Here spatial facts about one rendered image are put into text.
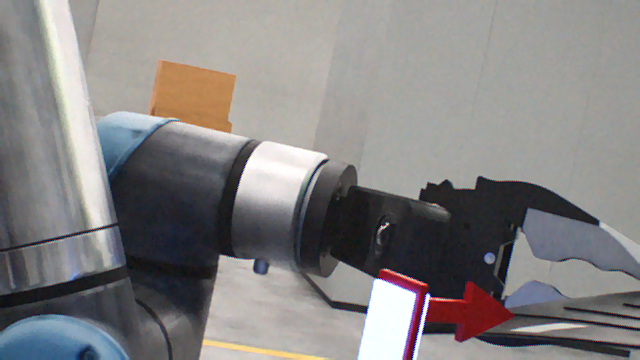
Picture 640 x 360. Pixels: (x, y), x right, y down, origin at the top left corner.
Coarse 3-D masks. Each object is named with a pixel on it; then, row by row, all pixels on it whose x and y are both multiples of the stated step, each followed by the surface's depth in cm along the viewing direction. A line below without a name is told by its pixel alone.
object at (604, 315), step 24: (528, 312) 57; (552, 312) 56; (576, 312) 56; (600, 312) 55; (624, 312) 55; (504, 336) 51; (528, 336) 50; (552, 336) 49; (576, 336) 48; (600, 336) 48; (624, 336) 48
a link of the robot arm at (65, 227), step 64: (0, 0) 58; (64, 0) 61; (0, 64) 57; (64, 64) 59; (0, 128) 58; (64, 128) 59; (0, 192) 58; (64, 192) 58; (0, 256) 58; (64, 256) 58; (0, 320) 59; (64, 320) 57; (128, 320) 60
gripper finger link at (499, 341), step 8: (504, 304) 65; (480, 336) 65; (488, 336) 65; (496, 344) 65; (504, 344) 65; (512, 344) 65; (520, 344) 65; (528, 344) 65; (536, 344) 65; (544, 344) 64
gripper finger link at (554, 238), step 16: (528, 208) 65; (528, 224) 65; (544, 224) 65; (560, 224) 65; (576, 224) 65; (592, 224) 64; (528, 240) 65; (544, 240) 65; (560, 240) 65; (576, 240) 64; (592, 240) 64; (608, 240) 64; (624, 240) 64; (544, 256) 65; (560, 256) 65; (576, 256) 64; (592, 256) 64; (608, 256) 64; (624, 256) 64; (624, 272) 64
